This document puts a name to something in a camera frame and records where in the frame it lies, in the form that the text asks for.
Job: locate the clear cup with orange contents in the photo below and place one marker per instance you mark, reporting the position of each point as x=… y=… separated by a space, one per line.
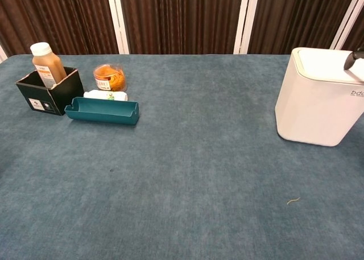
x=111 y=78

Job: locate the black cardboard box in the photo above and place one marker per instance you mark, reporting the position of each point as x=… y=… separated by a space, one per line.
x=65 y=96

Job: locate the teal plastic tray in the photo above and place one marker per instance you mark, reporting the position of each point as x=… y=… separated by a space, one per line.
x=99 y=116

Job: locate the white plastic trash bin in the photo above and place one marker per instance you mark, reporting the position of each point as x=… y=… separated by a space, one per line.
x=312 y=106

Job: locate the small pale thread scrap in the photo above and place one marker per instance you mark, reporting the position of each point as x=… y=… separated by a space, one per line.
x=293 y=201

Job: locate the brown juice bottle white cap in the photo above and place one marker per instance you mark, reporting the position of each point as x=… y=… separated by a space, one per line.
x=48 y=66

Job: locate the white screen frame post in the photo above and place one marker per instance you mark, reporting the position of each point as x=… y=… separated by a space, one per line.
x=2 y=53
x=118 y=21
x=348 y=24
x=246 y=21

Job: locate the blue-green table mat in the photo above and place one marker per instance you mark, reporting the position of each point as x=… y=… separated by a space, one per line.
x=182 y=171

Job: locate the dark brown pleated screen panel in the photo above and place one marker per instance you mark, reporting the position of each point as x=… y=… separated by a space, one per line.
x=182 y=18
x=295 y=15
x=57 y=15

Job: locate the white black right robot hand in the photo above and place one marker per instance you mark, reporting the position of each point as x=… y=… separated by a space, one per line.
x=357 y=68

